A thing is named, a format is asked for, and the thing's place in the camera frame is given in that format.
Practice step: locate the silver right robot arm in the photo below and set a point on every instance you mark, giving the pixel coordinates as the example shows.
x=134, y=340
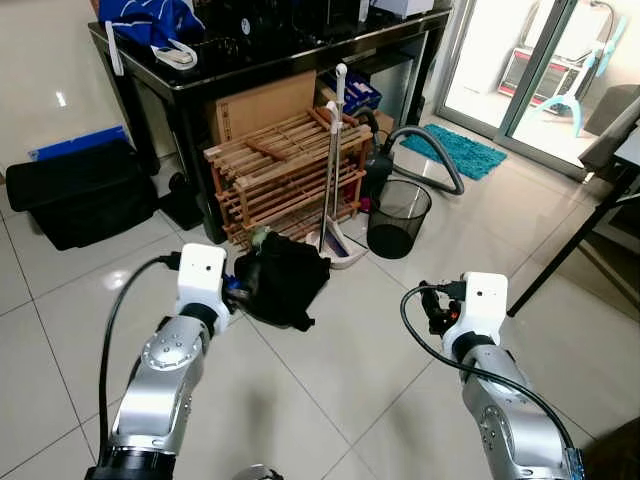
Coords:
x=510, y=420

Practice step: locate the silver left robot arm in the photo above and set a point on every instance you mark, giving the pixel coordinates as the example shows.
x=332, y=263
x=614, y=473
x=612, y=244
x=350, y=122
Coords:
x=150, y=385

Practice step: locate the teal floor mat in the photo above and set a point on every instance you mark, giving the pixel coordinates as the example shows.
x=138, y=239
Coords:
x=460, y=150

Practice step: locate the black fabric bag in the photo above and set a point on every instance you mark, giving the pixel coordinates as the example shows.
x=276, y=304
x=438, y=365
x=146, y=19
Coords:
x=285, y=280

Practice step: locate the black mesh waste bin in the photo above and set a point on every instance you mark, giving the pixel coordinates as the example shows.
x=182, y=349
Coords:
x=395, y=235

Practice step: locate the wooden slatted rack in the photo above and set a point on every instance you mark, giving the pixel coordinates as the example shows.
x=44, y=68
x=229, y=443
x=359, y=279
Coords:
x=275, y=170

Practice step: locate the black storage box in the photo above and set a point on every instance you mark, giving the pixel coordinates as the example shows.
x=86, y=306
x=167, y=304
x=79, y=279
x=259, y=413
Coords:
x=80, y=195

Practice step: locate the grey robot foot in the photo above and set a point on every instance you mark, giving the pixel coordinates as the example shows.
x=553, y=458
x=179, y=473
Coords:
x=258, y=473

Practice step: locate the flat brown cardboard box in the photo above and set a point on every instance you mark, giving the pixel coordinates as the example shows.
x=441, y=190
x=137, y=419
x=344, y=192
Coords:
x=260, y=105

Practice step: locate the blue flat lid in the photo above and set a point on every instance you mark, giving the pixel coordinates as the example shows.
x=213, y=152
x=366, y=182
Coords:
x=80, y=143

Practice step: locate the small blue box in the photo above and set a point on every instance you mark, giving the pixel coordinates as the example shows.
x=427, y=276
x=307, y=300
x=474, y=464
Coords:
x=362, y=92

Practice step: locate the turquoise drying rack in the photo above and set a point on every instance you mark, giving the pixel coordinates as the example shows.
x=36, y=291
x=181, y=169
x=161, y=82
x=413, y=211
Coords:
x=565, y=101

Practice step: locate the black glossy desk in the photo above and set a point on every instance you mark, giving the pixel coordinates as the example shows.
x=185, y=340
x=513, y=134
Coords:
x=300, y=50

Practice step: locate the white outdoor appliance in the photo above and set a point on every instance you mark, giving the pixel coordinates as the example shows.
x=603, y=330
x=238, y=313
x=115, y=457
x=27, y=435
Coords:
x=530, y=75

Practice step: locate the blue fabric bag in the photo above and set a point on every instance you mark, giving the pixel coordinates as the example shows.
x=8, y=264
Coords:
x=150, y=18

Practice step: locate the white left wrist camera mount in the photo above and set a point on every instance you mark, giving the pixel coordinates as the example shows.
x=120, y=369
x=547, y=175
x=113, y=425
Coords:
x=202, y=275

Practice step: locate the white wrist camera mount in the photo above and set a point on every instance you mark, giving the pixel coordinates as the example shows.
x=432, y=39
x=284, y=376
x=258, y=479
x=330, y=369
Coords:
x=482, y=298
x=202, y=275

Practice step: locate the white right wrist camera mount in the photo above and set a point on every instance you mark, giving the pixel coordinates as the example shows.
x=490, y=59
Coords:
x=482, y=298

